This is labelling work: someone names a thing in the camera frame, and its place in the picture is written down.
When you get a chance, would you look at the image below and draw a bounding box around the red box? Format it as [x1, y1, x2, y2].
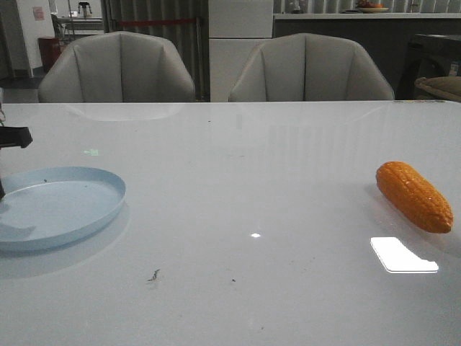
[37, 37, 61, 72]

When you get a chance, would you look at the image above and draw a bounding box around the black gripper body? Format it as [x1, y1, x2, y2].
[0, 126, 32, 148]

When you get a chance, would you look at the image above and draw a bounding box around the grey counter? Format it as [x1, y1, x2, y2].
[273, 13, 460, 99]

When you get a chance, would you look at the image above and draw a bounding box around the right grey upholstered chair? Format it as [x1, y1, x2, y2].
[228, 33, 394, 102]

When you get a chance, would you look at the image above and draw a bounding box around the orange toy corn cob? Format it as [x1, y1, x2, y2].
[375, 161, 454, 234]

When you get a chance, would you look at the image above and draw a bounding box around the left grey upholstered chair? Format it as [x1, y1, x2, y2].
[37, 31, 195, 103]

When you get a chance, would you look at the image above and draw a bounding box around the tan cushion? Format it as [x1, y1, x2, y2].
[414, 76, 460, 102]

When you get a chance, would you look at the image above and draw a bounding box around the grey upholstered chair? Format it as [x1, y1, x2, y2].
[37, 31, 195, 103]
[228, 33, 394, 102]

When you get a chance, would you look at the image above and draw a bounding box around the light blue round plate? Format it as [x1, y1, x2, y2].
[1, 167, 126, 252]

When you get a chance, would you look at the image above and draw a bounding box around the white cabinet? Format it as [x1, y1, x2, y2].
[208, 0, 274, 102]

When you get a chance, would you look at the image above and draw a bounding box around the red barrier belt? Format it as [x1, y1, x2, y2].
[117, 17, 197, 27]

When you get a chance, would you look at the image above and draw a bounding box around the fruit bowl on counter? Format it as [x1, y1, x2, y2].
[355, 0, 388, 14]

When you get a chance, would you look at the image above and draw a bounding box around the background desk with kettle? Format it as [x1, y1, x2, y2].
[49, 0, 104, 39]

